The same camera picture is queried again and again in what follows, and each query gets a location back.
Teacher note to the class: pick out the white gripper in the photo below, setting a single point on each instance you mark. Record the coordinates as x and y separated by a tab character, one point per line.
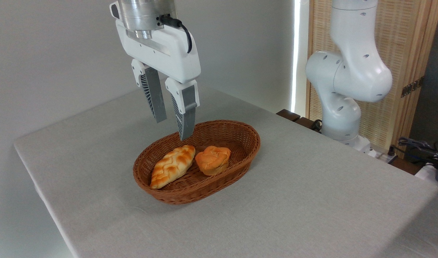
161	50

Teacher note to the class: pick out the long braided bread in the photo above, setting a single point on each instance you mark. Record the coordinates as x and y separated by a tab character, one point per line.
172	165

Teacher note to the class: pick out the round orange bread bun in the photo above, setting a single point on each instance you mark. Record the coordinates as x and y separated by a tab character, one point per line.
212	159

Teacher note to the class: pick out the brown wicker basket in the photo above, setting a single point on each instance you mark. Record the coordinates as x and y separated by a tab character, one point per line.
236	138

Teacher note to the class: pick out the dark wooden furniture edge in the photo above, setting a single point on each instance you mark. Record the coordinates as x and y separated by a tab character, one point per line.
290	115

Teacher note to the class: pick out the dark metal screen hinge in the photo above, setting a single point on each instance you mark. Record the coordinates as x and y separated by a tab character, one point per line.
412	86

